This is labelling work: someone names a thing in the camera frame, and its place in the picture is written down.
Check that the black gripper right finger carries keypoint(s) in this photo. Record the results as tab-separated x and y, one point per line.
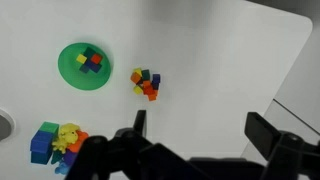
261	134

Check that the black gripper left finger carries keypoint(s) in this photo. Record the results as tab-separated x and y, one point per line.
140	123

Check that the small orange block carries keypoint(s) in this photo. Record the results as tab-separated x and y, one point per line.
152	97

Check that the yellow block bottom of pile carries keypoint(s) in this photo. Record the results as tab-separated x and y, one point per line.
138	90

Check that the yellow block of pile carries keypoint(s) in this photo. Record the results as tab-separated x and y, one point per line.
138	71
138	90

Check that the red-orange pile block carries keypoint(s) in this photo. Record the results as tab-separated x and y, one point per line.
149	88

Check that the orange block left of pile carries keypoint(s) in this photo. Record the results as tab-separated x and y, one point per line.
135	78

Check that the dark blue pile block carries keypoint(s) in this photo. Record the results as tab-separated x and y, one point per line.
156	78

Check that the dark green pile block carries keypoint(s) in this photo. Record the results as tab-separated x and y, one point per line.
146	74

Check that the yellow block top of pile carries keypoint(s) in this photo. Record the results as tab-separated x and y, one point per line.
138	71

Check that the dark blue block in bowl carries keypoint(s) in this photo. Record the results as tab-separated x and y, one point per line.
89	66

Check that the red block in bowl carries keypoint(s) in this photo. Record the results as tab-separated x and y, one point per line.
96	58

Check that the green plastic bowl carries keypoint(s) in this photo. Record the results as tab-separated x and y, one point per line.
68	67

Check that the large green block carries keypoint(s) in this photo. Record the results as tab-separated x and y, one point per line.
49	127

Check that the dark green block in bowl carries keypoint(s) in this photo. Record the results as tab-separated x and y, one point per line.
89	52

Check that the yellow block in bowl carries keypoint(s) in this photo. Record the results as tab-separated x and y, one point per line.
81	58

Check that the teal block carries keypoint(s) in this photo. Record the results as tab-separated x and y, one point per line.
40	158

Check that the orange toy piece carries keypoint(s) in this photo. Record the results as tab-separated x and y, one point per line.
82	136

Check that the purple toy piece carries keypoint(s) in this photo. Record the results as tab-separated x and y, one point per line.
69	157

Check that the light blue toy piece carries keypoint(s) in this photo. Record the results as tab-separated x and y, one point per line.
62	168

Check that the large blue cube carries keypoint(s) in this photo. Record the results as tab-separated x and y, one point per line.
41	142

